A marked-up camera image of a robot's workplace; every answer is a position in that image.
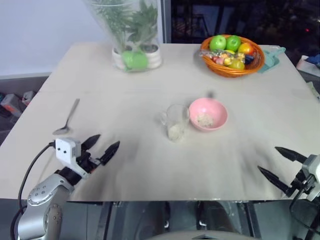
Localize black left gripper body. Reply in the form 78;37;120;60
76;149;106;175

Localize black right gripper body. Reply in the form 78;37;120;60
289;162;316;198

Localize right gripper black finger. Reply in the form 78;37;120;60
257;165;295;198
274;146;308;164

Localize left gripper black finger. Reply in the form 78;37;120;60
99;140;121;167
81;134;102;153

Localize silver metal spoon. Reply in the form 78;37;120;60
52;98;81;136

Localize clear glass cup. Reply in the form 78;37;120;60
160;104;191;143

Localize grey boxes with red marks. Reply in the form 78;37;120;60
0;91;36;119

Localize pink bowl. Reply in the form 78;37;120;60
188;97;229;132

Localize white and blue box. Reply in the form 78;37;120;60
295;54;320;73

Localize teal plastic dustpan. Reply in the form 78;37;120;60
257;46;287;75

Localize orange woven fruit basket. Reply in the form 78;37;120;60
199;34;266;78

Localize white ribbed plant pot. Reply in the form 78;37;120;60
111;44;163;71

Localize yellow green pear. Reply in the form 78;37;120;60
229;59;246;71

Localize potted plant in plastic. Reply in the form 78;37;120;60
83;0;164;74

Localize orange red fruit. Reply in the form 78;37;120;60
237;42;256;56

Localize clear bag of candies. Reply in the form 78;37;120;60
198;48;247;66

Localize green leafy plant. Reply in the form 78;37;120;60
93;0;159;51

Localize green apple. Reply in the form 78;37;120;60
209;35;227;51
225;35;242;52

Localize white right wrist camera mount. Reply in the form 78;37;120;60
300;154;320;202

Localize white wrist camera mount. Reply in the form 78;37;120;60
300;154;320;202
54;137;90;180

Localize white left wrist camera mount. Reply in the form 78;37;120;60
54;137;90;180

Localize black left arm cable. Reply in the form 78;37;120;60
11;141;56;232

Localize grey window frame post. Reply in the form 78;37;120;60
160;0;172;45

